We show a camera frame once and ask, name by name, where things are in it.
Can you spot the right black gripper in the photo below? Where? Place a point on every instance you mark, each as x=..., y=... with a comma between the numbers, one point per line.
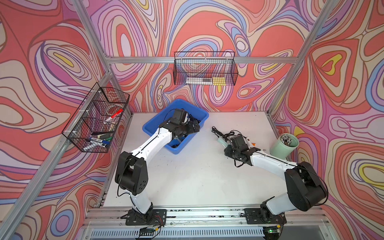
x=227, y=151

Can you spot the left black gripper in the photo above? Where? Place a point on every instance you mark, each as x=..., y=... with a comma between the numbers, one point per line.
x=190, y=129

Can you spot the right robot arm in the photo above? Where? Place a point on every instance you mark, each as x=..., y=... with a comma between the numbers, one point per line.
x=305, y=189

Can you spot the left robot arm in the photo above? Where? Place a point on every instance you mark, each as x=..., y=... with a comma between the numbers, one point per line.
x=132, y=168

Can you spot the blue plastic storage box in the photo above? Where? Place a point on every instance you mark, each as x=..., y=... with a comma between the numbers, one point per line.
x=176, y=146

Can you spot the white box in basket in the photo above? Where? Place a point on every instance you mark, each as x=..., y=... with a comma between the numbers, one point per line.
x=199, y=81

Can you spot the yellow box in basket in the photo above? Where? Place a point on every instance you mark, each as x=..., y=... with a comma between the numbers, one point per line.
x=219, y=81

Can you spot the green pen holder cup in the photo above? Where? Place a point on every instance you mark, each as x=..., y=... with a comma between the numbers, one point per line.
x=284, y=146

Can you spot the red marker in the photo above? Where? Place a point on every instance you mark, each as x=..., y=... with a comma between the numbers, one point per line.
x=114, y=116

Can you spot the blue marker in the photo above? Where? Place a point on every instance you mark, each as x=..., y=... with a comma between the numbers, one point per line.
x=100, y=141

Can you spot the back wire basket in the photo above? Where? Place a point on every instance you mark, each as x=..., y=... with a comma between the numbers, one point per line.
x=205, y=64

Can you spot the wire basket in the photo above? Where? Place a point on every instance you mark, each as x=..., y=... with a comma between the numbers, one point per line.
x=205, y=64
x=89, y=120

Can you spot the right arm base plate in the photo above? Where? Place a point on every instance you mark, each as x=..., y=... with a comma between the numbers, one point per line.
x=257, y=216

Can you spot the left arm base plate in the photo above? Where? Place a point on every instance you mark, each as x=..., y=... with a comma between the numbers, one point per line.
x=145, y=216

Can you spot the left wire basket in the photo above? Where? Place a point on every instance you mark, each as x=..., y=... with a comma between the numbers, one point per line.
x=89, y=120

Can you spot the aluminium front rail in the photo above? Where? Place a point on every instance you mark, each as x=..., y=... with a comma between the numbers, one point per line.
x=206, y=223

